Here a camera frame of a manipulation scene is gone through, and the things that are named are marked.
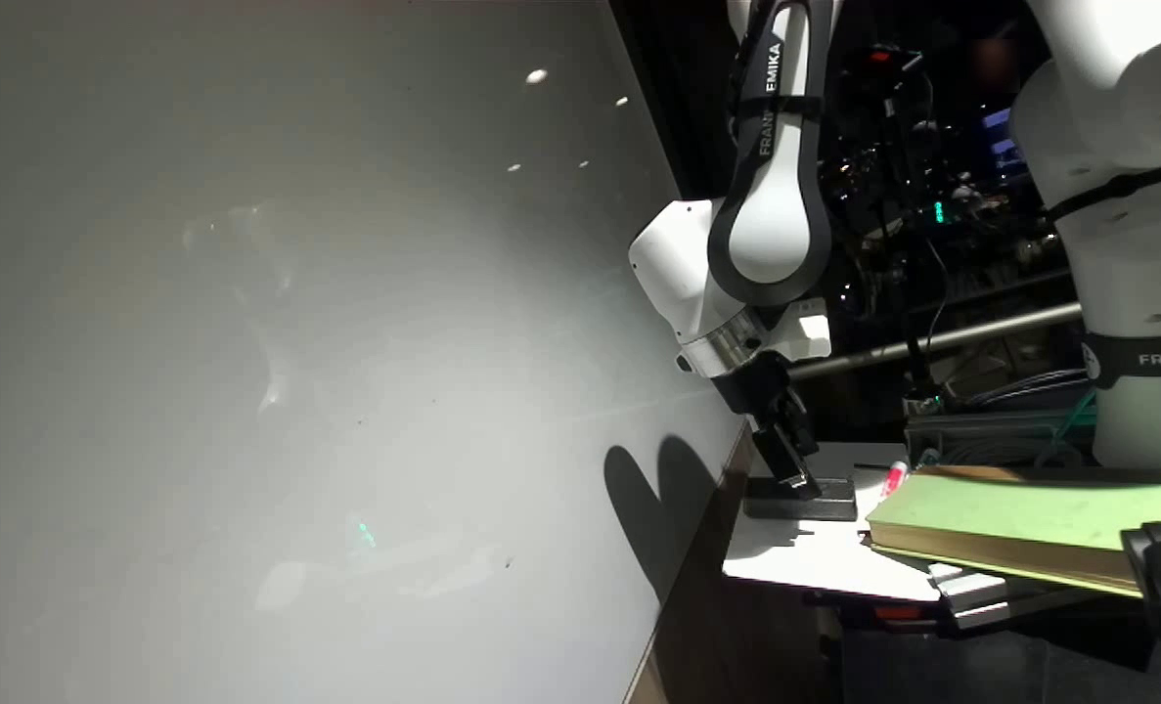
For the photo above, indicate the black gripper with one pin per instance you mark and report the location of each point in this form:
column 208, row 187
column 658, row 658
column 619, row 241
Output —
column 751, row 383

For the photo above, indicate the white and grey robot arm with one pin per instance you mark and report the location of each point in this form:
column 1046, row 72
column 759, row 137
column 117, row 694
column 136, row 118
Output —
column 771, row 225

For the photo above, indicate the black whiteboard duster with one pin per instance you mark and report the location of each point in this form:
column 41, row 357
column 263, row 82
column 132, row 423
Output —
column 815, row 501

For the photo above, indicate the large whiteboard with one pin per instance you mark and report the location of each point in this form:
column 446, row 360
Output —
column 296, row 372

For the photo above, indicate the red marker pen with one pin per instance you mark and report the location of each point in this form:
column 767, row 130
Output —
column 894, row 479

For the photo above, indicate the silver metal rod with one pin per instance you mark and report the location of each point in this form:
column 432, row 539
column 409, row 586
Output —
column 991, row 330

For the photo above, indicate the green hardcover book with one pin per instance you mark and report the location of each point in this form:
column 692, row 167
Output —
column 1020, row 523

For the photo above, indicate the silver metal bracket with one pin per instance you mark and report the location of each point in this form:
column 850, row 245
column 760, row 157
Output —
column 976, row 592

